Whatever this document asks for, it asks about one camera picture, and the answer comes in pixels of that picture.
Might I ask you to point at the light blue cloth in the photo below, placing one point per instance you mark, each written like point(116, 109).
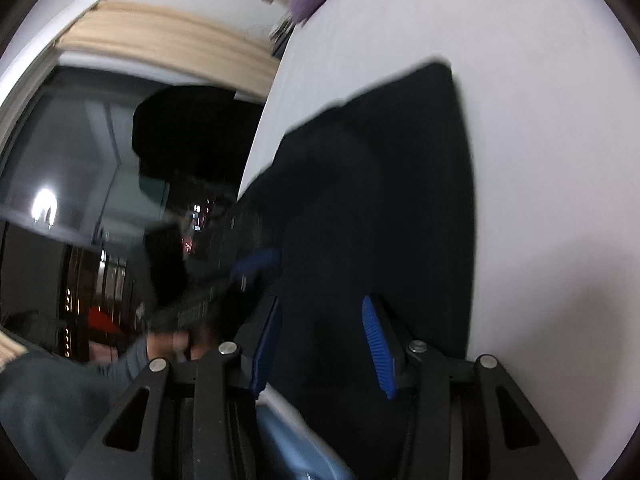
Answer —
point(295, 440)

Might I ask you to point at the glass window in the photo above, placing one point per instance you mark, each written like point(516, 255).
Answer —
point(75, 160)

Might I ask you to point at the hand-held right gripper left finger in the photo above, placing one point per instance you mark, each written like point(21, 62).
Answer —
point(267, 345)

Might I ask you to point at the beige curtain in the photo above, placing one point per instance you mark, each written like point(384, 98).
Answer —
point(175, 40)

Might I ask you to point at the red object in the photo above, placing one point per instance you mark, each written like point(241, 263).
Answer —
point(102, 320)

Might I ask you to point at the black pants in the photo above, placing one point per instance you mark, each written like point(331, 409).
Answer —
point(380, 200)

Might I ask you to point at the dark hanging garment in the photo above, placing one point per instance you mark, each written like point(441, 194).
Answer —
point(200, 130)

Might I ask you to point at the person's left forearm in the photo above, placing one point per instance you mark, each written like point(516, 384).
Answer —
point(55, 405)

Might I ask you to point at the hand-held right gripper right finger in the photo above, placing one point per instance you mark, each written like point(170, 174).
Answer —
point(377, 350)

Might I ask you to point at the person's left hand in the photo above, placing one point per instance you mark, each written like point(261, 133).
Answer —
point(172, 342)

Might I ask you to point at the bed with white sheet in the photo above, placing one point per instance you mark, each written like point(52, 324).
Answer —
point(540, 160)

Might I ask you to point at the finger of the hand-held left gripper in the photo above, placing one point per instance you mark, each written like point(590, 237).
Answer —
point(257, 262)

